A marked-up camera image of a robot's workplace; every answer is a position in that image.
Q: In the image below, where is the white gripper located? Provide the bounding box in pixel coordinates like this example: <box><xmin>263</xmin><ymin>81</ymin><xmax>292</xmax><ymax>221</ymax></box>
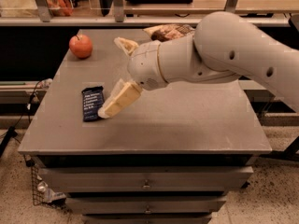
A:
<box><xmin>98</xmin><ymin>37</ymin><xmax>167</xmax><ymax>119</ymax></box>

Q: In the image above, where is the blue rxbar blueberry bar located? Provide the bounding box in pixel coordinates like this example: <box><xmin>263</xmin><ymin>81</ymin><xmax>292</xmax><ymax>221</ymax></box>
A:
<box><xmin>81</xmin><ymin>86</ymin><xmax>105</xmax><ymax>122</ymax></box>

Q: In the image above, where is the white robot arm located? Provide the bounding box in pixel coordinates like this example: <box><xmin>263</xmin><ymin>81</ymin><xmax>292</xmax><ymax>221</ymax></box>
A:
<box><xmin>98</xmin><ymin>12</ymin><xmax>299</xmax><ymax>119</ymax></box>

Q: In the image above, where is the brown chip bag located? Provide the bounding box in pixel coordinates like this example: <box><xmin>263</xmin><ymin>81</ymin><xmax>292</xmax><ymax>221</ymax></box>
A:
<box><xmin>144</xmin><ymin>24</ymin><xmax>194</xmax><ymax>42</ymax></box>

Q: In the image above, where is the orange snack bag on shelf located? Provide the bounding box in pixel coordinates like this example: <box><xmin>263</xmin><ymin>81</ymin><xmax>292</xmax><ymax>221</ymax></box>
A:
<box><xmin>46</xmin><ymin>0</ymin><xmax>72</xmax><ymax>16</ymax></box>

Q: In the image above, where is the red apple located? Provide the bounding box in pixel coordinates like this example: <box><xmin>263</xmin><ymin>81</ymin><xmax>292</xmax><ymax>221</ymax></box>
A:
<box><xmin>69</xmin><ymin>35</ymin><xmax>93</xmax><ymax>59</ymax></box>

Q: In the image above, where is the grey drawer cabinet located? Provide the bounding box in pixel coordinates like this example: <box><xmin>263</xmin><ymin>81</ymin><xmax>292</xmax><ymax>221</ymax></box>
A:
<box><xmin>20</xmin><ymin>29</ymin><xmax>270</xmax><ymax>224</ymax></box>

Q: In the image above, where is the metal shelf rail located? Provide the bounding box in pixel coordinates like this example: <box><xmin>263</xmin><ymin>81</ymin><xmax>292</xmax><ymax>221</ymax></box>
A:
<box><xmin>0</xmin><ymin>0</ymin><xmax>299</xmax><ymax>27</ymax></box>

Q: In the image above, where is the black cable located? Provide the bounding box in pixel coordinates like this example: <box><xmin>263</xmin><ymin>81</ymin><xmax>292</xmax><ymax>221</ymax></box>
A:
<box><xmin>0</xmin><ymin>79</ymin><xmax>45</xmax><ymax>157</ymax></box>

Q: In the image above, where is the wire mesh basket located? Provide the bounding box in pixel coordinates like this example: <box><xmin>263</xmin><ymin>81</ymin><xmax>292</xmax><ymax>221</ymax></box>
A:
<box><xmin>31</xmin><ymin>165</ymin><xmax>66</xmax><ymax>208</ymax></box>

